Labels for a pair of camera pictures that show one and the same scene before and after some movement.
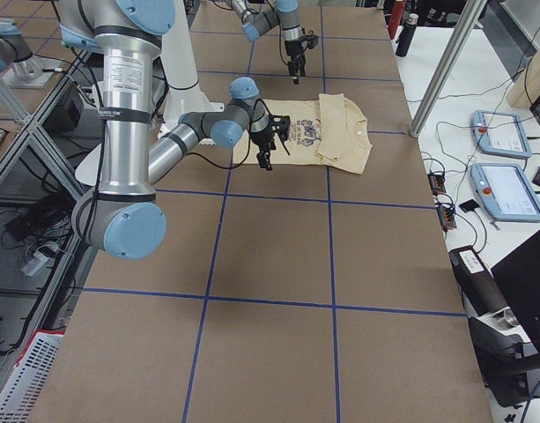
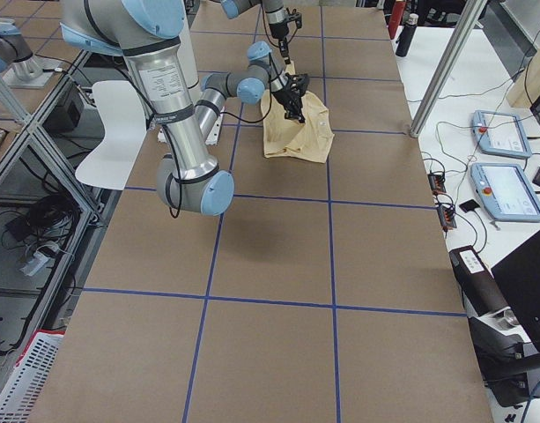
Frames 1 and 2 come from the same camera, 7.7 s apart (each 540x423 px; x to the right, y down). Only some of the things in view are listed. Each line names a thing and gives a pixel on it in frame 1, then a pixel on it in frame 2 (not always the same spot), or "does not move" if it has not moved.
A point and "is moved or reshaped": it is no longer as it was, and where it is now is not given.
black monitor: (524, 278) does not move
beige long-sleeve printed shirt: (331, 129) is moved or reshaped
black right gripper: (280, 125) to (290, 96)
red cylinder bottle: (396, 18) does not move
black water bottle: (407, 34) does not move
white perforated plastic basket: (15, 400) does not move
